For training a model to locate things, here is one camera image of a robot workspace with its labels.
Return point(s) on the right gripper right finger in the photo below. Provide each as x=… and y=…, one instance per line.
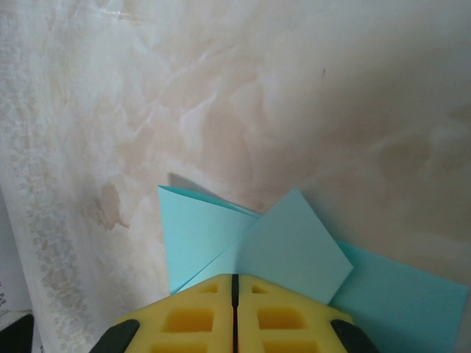
x=294, y=323

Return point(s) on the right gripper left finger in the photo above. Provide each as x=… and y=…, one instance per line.
x=184, y=323

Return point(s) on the teal square paper sheet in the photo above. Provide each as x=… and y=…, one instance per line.
x=294, y=239

